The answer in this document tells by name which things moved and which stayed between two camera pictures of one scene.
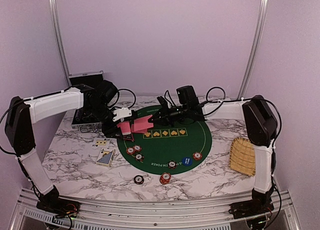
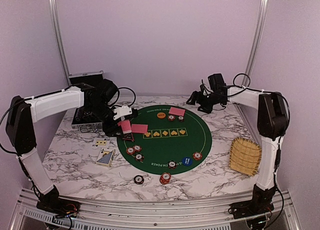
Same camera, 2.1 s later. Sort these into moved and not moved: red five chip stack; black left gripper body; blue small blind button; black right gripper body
Moved: black right gripper body
Not moved: blue small blind button; black left gripper body; red five chip stack
